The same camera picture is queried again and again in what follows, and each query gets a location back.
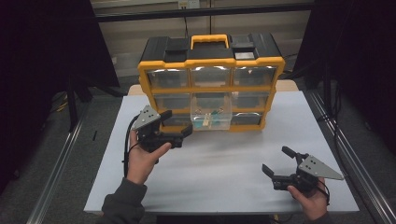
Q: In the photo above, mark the beige wooden table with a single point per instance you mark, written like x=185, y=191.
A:
x=291, y=85

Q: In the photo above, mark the black horizontal bar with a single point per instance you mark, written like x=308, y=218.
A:
x=202, y=12

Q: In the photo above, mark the metal floor rail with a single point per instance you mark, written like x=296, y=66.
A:
x=56, y=171
x=358, y=174

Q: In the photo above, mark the black curtain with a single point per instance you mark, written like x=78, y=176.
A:
x=358, y=62
x=37, y=77

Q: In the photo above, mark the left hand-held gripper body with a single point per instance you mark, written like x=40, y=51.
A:
x=146, y=119

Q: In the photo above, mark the person's right hand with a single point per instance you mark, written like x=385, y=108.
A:
x=311, y=203

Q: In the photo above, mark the black metal stand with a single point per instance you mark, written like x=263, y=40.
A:
x=72, y=105

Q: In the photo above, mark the small black floor object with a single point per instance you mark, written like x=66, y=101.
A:
x=95, y=135

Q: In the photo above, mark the white wall power outlet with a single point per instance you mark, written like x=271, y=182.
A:
x=188, y=3

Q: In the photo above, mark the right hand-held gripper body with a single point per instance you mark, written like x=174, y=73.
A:
x=317, y=168

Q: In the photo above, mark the yellow black organizer box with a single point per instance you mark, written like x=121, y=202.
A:
x=177, y=63

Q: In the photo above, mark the clear plastic drawer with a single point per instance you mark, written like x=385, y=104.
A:
x=199, y=104

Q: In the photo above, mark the person's left hand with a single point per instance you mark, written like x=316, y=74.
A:
x=141, y=165

